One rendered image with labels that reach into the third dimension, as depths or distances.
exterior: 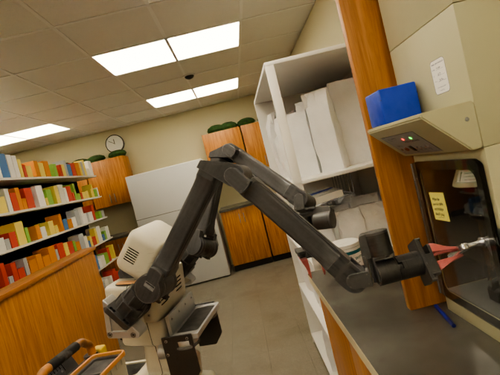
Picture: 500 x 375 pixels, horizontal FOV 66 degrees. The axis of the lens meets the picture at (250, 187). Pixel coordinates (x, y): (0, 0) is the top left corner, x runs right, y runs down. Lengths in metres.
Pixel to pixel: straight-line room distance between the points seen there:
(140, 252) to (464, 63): 0.99
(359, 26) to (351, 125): 1.06
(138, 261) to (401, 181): 0.85
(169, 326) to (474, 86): 1.04
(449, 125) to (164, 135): 5.81
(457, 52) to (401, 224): 0.54
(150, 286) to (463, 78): 0.89
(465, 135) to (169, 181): 5.09
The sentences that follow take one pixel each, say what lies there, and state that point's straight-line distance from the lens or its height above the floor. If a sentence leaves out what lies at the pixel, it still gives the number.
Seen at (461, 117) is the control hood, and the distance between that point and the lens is 0.91.
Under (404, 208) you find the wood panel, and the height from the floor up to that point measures 1.25.
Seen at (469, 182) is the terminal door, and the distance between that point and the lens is 0.97.
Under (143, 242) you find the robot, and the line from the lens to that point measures 1.25.
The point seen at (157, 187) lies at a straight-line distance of 5.78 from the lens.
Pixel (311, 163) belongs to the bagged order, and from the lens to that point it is 2.21.
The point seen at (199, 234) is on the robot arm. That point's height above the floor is 1.29.
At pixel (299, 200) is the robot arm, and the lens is 1.25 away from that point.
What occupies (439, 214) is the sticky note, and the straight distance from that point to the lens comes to 1.14.
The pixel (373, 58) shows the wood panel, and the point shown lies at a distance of 1.26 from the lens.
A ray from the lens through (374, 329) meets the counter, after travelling 1.25.
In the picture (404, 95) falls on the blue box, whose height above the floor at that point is 1.57.
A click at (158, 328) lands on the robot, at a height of 1.06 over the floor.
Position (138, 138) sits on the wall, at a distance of 6.56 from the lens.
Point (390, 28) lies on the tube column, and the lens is 1.21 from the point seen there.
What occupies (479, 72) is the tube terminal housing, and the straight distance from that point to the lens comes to 0.94.
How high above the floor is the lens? 1.49
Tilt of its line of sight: 3 degrees down
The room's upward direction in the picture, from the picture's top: 14 degrees counter-clockwise
